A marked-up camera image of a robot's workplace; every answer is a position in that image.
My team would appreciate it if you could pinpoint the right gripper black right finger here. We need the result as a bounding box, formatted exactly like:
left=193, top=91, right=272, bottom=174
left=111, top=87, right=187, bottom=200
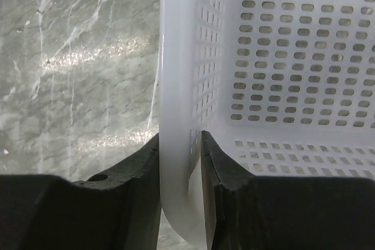
left=201, top=131, right=374, bottom=249

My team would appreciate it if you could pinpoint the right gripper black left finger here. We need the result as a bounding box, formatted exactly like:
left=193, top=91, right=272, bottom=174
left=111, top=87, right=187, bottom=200
left=1, top=136, right=161, bottom=249

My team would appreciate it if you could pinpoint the white perforated rectangular basket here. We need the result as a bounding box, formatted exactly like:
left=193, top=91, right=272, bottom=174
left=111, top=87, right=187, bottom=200
left=159, top=0, right=374, bottom=249

